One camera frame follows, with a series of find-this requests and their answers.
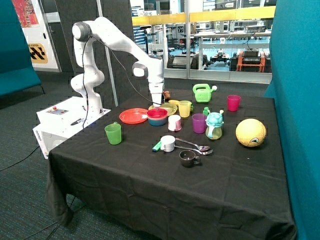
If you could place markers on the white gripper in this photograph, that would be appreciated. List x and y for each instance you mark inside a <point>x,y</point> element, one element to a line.
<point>156,90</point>

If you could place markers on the pink plastic bowl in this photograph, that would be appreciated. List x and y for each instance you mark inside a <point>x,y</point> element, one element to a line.
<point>157,113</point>

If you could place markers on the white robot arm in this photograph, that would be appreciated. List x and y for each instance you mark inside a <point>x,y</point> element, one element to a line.
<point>103,30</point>

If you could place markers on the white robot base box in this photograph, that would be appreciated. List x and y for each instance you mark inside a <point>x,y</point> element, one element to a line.
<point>61,121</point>

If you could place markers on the brown plush toy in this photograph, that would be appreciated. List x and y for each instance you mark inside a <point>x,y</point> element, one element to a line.
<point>166,95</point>

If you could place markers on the small yellow dish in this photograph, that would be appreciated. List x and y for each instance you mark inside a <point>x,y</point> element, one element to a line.
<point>174,102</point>

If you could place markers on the yellow plastic plate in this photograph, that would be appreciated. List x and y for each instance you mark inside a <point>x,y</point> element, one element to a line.
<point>170,107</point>

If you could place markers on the yellow plastic cup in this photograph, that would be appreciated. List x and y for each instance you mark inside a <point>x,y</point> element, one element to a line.
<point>184,107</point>

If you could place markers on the blue plastic bowl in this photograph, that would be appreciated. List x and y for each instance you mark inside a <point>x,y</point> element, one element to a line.
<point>156,122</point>

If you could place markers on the orange plastic plate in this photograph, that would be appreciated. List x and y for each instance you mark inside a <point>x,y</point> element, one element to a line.
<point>134,116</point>

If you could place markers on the white pink mug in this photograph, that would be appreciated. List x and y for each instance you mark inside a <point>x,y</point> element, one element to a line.
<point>174,123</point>

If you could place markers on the green toy watering can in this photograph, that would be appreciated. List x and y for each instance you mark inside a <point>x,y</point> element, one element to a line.
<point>203,92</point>

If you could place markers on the small green bottle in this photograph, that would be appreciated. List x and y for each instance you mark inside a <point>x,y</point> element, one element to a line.
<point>206,111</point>

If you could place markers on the purple plastic cup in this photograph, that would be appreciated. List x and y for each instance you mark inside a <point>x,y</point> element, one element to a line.
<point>199,123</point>

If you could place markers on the white measuring cup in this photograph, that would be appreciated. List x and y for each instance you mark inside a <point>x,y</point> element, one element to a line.
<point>167,143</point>

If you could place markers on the green plastic cup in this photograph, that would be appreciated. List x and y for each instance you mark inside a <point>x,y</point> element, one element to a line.
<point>114,133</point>

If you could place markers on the green highlighter marker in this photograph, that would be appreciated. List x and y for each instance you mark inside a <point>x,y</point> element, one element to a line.
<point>157,147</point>

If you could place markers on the turtle sippy bottle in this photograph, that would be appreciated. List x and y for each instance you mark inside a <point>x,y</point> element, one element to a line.
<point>214,122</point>

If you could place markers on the pink plastic cup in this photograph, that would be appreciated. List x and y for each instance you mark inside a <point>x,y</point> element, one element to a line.
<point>233,102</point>

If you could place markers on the upper metal spoon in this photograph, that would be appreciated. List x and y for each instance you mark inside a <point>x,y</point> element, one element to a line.
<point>199,147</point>

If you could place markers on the metal spoon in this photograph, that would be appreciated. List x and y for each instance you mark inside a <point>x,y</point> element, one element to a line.
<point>208,152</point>
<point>199,147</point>

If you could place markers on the black coffee cup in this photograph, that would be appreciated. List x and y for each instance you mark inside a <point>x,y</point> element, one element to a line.
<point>188,158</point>

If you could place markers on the lower metal spoon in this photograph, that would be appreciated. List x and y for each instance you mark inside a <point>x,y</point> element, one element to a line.
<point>208,152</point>

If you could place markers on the black tablecloth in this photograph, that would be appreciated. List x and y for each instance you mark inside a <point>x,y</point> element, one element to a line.
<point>235,193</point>

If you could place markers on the yellow ball with eye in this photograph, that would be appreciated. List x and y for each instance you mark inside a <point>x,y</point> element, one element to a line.
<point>250,132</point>

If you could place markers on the yellow black sign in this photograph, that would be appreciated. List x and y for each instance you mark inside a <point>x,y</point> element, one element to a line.
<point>37,53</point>

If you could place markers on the teal sofa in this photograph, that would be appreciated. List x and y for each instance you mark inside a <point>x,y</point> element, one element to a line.
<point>16,69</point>

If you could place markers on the red poster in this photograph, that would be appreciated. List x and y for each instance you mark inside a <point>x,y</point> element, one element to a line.
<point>26,13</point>

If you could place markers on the teal partition wall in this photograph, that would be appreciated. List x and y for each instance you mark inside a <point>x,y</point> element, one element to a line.
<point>295,87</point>

